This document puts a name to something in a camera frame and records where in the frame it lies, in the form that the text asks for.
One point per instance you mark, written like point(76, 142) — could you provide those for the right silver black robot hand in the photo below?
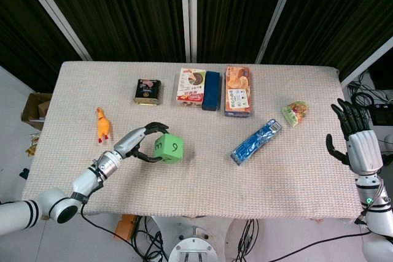
point(365, 151)

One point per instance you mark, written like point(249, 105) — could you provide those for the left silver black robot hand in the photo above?
point(130, 140)

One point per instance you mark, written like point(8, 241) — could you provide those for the green numbered foam cube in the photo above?
point(172, 148)

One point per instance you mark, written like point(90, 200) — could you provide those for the round silver robot base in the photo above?
point(193, 246)

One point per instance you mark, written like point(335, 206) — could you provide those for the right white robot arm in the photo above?
point(380, 222)

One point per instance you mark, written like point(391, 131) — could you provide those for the yellow rubber chicken toy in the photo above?
point(103, 125)

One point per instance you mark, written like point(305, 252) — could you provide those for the black electronics box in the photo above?
point(380, 114)

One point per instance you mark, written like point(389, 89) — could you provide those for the black luncheon meat can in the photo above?
point(148, 90)

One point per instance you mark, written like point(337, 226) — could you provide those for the green snack packet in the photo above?
point(296, 113)

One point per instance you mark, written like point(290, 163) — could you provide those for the white chocolate pie box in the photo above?
point(190, 87)

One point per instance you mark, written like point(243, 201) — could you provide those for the beige woven tablecloth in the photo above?
point(199, 188)

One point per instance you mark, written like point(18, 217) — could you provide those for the orange device under table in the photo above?
point(124, 228)

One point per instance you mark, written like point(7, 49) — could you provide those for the dark blue rectangular box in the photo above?
point(212, 90)

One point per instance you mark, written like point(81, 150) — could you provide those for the brown cardboard box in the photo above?
point(32, 111)

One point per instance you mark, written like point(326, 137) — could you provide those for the long blue cookie box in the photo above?
point(255, 142)

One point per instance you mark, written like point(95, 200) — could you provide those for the orange and blue biscuit box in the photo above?
point(239, 90)

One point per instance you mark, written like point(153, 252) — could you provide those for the black pleated curtain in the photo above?
point(129, 10)

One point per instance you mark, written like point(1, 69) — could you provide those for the white slanted frame post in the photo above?
point(277, 13)
point(365, 62)
point(55, 13)

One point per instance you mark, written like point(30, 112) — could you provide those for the white upright frame post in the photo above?
point(192, 13)
point(184, 13)

